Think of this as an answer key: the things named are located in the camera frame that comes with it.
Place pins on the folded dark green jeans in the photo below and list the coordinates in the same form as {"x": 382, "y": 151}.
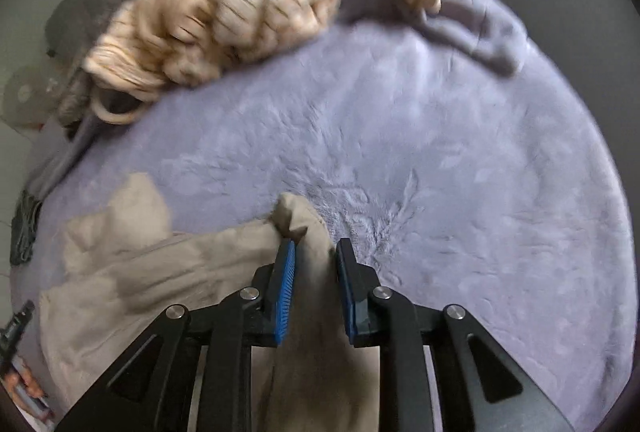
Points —
{"x": 25, "y": 232}

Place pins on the cream striped robe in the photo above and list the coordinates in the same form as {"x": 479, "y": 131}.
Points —
{"x": 260, "y": 11}

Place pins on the person's left hand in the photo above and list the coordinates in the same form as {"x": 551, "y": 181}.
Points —
{"x": 34, "y": 384}

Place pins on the beige puffer jacket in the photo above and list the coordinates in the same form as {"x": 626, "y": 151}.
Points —
{"x": 150, "y": 272}

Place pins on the olive brown garment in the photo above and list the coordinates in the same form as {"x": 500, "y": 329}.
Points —
{"x": 75, "y": 101}

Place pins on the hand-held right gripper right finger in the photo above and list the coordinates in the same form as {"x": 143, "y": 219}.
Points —
{"x": 347, "y": 292}

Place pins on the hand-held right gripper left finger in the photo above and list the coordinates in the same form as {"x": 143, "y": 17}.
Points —
{"x": 284, "y": 292}

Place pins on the white standing fan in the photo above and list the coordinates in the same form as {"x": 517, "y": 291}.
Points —
{"x": 25, "y": 94}

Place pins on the lavender fleece blanket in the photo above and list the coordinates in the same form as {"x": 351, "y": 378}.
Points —
{"x": 425, "y": 161}

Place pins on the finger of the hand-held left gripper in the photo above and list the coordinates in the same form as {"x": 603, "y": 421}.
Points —
{"x": 15, "y": 332}

